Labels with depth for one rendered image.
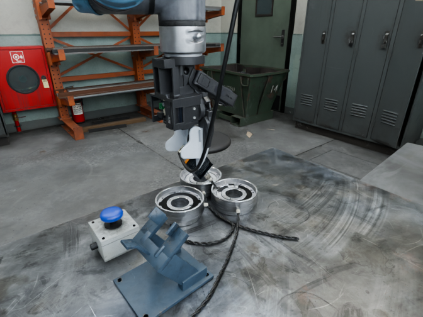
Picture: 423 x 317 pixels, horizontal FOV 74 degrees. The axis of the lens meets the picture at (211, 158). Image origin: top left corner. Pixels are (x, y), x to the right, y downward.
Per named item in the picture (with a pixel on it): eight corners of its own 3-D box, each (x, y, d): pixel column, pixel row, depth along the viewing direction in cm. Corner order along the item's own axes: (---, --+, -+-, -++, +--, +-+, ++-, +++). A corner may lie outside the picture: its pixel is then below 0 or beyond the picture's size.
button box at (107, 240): (126, 226, 58) (123, 206, 56) (141, 245, 53) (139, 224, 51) (85, 243, 54) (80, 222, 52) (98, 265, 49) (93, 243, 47)
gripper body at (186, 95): (152, 124, 52) (145, 55, 47) (189, 116, 57) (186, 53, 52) (175, 135, 47) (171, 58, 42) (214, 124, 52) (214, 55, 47)
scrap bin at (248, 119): (199, 114, 430) (197, 66, 401) (235, 106, 472) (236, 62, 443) (248, 131, 355) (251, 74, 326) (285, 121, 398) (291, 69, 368)
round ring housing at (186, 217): (155, 230, 57) (153, 214, 56) (157, 202, 67) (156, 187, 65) (206, 226, 58) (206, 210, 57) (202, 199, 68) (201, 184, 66)
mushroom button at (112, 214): (121, 223, 55) (117, 202, 53) (129, 233, 53) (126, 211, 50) (100, 231, 53) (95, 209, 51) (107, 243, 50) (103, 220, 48)
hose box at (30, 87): (11, 138, 335) (-18, 47, 293) (9, 133, 352) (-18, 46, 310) (89, 123, 386) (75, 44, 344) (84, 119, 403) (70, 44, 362)
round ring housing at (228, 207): (209, 193, 70) (209, 178, 69) (250, 191, 71) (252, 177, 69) (213, 219, 61) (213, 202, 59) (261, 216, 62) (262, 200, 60)
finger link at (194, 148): (177, 176, 53) (172, 128, 50) (201, 166, 57) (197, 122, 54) (187, 180, 51) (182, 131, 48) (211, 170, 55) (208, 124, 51)
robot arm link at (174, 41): (187, 26, 50) (218, 26, 45) (187, 54, 52) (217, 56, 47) (150, 26, 46) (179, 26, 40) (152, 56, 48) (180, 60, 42)
